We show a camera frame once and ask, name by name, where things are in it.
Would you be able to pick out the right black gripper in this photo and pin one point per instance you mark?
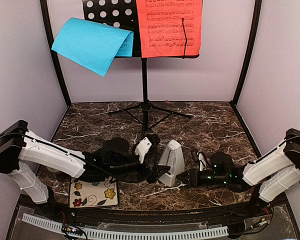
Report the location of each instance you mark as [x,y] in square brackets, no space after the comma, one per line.
[194,179]

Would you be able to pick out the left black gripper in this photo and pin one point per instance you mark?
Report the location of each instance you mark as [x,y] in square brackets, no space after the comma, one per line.
[154,173]

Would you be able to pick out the white metronome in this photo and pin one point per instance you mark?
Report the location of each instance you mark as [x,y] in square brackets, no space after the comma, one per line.
[172,157]

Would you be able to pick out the red sheet music page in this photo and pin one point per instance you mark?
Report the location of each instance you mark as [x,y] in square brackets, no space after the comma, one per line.
[170,28]

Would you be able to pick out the blue sheet music page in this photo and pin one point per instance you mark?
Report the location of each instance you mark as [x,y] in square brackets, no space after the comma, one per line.
[93,45]

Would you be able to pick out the black perforated music stand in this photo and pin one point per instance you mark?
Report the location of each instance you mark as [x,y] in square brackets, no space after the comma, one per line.
[93,11]

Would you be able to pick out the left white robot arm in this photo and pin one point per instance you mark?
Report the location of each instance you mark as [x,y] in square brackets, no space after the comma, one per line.
[19,146]

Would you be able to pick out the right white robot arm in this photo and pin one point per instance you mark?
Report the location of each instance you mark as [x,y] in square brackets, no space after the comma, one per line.
[268,176]

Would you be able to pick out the square floral ceramic plate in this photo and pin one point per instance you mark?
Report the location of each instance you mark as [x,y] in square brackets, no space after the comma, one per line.
[98,194]

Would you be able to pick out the small green circuit board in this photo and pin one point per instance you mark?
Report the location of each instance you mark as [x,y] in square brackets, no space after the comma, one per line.
[71,231]

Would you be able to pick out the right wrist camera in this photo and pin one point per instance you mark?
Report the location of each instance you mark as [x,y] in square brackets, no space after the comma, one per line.
[200,158]

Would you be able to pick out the white slotted cable duct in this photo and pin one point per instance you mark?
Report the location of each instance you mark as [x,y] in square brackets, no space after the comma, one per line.
[112,231]

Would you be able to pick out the right black frame post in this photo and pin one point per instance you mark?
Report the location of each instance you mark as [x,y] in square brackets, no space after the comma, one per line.
[244,71]

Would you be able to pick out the black frame post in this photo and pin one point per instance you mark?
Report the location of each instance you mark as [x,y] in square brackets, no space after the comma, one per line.
[244,71]
[54,56]

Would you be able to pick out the left black frame post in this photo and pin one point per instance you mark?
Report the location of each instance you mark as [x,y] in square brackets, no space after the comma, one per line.
[54,56]

